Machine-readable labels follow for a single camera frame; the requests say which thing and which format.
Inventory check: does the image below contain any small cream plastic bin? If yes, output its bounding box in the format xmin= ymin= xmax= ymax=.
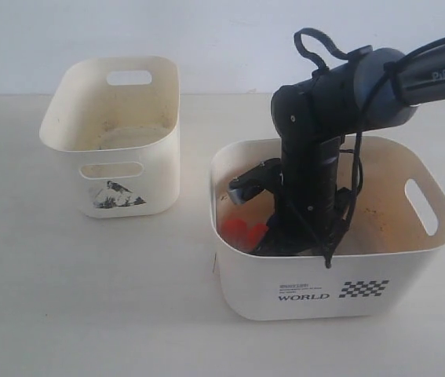
xmin=38 ymin=56 xmax=181 ymax=218

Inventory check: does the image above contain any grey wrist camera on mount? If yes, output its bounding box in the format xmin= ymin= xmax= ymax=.
xmin=227 ymin=158 xmax=282 ymax=205

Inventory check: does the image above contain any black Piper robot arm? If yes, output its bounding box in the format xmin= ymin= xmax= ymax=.
xmin=252 ymin=28 xmax=445 ymax=260

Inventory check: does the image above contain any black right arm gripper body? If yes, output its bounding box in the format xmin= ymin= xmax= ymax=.
xmin=254 ymin=184 xmax=349 ymax=257

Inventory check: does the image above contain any large cream WORLD bin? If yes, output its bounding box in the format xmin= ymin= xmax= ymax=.
xmin=213 ymin=135 xmax=445 ymax=320

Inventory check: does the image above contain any blue-capped clear tube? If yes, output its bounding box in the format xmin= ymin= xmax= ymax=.
xmin=266 ymin=214 xmax=279 ymax=229

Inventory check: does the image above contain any orange-capped clear tube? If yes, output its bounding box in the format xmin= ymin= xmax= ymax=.
xmin=220 ymin=218 xmax=248 ymax=250
xmin=246 ymin=223 xmax=268 ymax=250

